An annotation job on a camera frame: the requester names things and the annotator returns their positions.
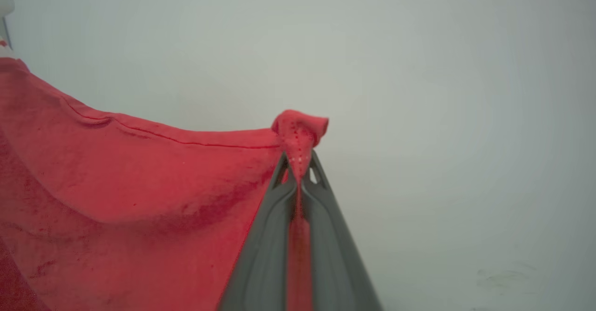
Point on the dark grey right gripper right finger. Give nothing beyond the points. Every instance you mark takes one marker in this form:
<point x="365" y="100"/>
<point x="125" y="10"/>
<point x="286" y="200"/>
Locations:
<point x="335" y="260"/>

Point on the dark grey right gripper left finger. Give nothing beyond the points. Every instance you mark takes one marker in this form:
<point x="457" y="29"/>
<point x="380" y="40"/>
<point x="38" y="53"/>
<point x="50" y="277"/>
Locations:
<point x="265" y="255"/>

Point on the red and white shirt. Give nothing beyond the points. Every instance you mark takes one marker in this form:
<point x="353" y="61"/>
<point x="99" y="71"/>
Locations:
<point x="130" y="199"/>

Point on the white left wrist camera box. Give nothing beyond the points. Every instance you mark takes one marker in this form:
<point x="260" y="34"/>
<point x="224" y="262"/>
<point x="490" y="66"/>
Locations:
<point x="3" y="6"/>

